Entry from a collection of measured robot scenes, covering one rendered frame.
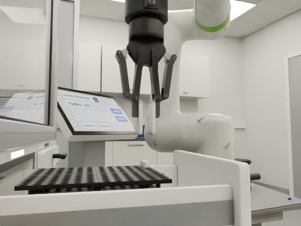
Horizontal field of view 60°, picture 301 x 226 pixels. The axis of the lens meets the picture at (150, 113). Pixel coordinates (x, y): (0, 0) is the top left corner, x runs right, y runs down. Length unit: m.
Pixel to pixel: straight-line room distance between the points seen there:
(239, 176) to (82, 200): 0.22
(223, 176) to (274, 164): 4.38
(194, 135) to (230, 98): 4.36
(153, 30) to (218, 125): 0.38
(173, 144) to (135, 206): 0.48
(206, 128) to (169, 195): 0.45
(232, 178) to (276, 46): 4.53
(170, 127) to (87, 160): 0.67
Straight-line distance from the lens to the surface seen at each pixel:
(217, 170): 0.45
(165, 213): 0.38
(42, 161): 0.66
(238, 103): 5.26
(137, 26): 0.55
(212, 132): 0.80
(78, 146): 1.40
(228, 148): 0.82
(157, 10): 0.56
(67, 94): 1.37
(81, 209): 0.36
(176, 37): 0.97
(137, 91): 0.53
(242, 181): 0.40
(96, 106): 1.45
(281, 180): 4.74
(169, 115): 0.84
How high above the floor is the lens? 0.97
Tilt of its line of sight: 4 degrees up
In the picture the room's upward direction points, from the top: straight up
